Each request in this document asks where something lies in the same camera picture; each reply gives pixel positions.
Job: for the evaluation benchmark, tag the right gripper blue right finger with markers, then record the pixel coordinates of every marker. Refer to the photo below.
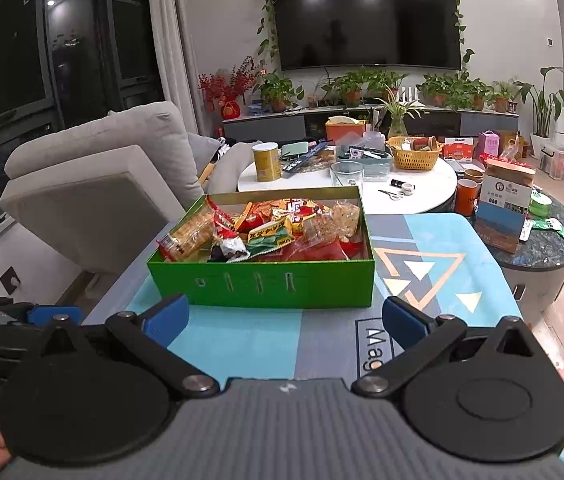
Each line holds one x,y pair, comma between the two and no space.
424,340

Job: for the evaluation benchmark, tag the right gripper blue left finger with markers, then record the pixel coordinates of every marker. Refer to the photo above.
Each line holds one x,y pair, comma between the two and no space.
147,337

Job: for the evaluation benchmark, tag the orange label cake packet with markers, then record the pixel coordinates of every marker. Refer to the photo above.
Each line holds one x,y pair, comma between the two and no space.
346,219

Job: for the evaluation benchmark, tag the long bread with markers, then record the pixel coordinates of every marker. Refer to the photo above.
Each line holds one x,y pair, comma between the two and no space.
181,243

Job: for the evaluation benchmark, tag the brown nut snack packet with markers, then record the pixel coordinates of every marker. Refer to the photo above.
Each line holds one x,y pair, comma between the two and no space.
226,250

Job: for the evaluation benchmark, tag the red transparent snack bag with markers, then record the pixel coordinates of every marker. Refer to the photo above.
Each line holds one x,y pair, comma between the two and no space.
337,249

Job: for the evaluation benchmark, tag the red checkered shrimp chip bag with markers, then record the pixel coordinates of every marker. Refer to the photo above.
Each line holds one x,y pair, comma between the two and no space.
296,209

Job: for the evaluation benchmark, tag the green cardboard box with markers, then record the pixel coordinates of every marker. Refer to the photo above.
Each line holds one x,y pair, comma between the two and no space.
265,281

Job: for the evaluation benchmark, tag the yellow green snack packet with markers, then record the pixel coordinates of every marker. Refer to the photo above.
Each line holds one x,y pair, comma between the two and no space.
270,237

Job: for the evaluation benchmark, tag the beige sofa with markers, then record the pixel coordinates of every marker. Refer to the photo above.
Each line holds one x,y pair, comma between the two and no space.
99,192

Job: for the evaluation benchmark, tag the orange paper cup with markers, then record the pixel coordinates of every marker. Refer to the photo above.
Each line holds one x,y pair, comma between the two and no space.
466,196

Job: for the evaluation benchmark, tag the brown blue paper bag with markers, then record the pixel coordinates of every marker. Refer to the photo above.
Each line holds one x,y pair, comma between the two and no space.
503,204

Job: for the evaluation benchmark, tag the clear glass pitcher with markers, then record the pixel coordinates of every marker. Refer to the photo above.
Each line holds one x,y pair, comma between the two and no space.
347,173

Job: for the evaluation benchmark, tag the grey blue storage tray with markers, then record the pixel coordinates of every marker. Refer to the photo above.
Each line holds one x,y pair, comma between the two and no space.
376,165

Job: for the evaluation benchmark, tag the dark round side table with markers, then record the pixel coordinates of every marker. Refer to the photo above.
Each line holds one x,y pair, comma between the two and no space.
535,272

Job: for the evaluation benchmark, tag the yellow woven basket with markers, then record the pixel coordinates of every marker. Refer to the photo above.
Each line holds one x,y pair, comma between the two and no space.
414,153

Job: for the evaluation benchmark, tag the yellow cylindrical can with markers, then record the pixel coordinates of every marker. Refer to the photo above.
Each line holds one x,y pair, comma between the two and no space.
267,161

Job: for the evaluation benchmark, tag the pink small box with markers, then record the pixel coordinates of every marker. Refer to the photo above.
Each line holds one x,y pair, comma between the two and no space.
488,142

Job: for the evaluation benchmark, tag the orange tissue box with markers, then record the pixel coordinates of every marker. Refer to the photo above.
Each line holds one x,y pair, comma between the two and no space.
340,128

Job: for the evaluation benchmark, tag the clear plastic storage bin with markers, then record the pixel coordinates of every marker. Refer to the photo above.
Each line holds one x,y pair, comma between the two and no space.
552,161

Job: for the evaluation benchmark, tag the red flower arrangement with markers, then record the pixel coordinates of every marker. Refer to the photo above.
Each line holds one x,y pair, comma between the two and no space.
225,89

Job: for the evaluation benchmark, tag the tall leafy floor plant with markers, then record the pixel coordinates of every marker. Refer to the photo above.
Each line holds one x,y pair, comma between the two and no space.
548,106

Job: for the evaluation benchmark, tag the wall power socket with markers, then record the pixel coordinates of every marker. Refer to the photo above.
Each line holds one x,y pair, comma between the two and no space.
10,281

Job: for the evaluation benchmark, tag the wall mounted television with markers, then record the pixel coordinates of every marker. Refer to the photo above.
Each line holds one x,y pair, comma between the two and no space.
409,33

